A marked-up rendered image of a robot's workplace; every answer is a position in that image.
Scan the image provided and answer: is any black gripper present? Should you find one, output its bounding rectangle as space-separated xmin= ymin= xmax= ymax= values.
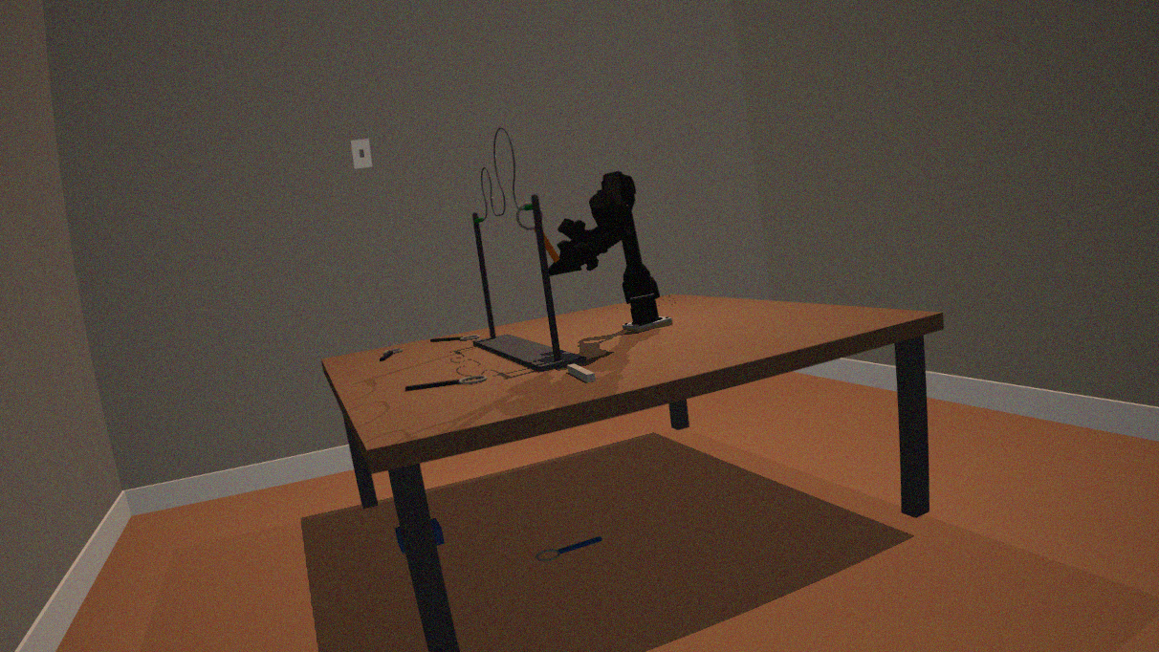
xmin=548 ymin=228 xmax=608 ymax=274

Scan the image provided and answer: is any orange bar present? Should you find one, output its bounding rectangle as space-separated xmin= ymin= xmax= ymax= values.
xmin=516 ymin=203 xmax=560 ymax=263

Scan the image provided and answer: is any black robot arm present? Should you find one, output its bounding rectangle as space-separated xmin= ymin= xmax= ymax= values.
xmin=557 ymin=171 xmax=662 ymax=325

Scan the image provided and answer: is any beige rectangular bar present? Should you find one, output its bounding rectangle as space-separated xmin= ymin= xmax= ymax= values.
xmin=567 ymin=362 xmax=596 ymax=382

